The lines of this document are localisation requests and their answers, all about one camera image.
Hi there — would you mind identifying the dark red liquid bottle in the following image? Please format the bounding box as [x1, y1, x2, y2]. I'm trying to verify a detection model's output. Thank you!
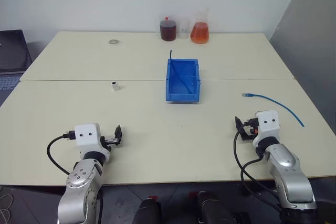
[159, 16, 177, 42]

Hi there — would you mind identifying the blue plastic bin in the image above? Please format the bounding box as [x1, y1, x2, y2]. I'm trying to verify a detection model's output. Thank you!
[165, 58, 202, 104]

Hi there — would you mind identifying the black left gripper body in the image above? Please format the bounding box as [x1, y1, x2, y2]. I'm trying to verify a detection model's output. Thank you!
[100, 135, 118, 152]

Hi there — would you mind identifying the thin white floor cable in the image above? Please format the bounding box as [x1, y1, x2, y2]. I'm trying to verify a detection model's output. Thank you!
[0, 194, 14, 224]

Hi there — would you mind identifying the dark laptop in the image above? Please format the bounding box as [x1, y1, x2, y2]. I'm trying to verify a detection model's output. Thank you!
[0, 29, 33, 99]

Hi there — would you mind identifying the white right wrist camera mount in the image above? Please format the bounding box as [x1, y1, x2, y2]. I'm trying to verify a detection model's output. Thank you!
[253, 109, 281, 148]

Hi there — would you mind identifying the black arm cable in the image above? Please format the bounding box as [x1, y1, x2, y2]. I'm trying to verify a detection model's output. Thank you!
[233, 129, 286, 216]
[47, 130, 77, 175]

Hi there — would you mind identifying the orange liquid conical flask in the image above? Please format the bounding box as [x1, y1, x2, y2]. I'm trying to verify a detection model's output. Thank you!
[190, 8, 211, 45]

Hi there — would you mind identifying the dark rounded shape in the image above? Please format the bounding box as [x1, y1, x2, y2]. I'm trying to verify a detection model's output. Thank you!
[188, 190, 245, 224]
[132, 195, 163, 224]

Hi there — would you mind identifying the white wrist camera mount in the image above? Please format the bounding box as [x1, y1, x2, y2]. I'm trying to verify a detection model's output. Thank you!
[74, 123, 110, 159]
[253, 109, 281, 148]

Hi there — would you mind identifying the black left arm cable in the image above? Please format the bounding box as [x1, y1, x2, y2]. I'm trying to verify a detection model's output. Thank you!
[47, 130, 77, 175]

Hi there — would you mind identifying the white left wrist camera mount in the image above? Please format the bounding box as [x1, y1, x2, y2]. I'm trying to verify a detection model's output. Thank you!
[74, 123, 110, 159]

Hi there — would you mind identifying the thin black cable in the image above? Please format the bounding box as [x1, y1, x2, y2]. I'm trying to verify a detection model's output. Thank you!
[169, 49, 194, 96]

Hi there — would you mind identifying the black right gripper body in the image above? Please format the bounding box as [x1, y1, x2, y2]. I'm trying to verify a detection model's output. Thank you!
[243, 118, 260, 141]

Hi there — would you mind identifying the blue Ethernet cable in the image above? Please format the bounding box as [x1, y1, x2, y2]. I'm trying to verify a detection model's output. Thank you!
[241, 92, 306, 127]

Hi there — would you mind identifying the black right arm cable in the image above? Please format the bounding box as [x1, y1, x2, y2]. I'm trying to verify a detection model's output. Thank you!
[233, 129, 286, 216]

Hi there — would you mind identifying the clear glass beaker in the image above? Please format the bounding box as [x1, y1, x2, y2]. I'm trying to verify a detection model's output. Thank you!
[179, 19, 190, 39]

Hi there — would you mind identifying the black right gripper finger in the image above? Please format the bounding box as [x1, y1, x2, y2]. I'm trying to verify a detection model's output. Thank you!
[234, 115, 245, 131]
[239, 128, 255, 141]

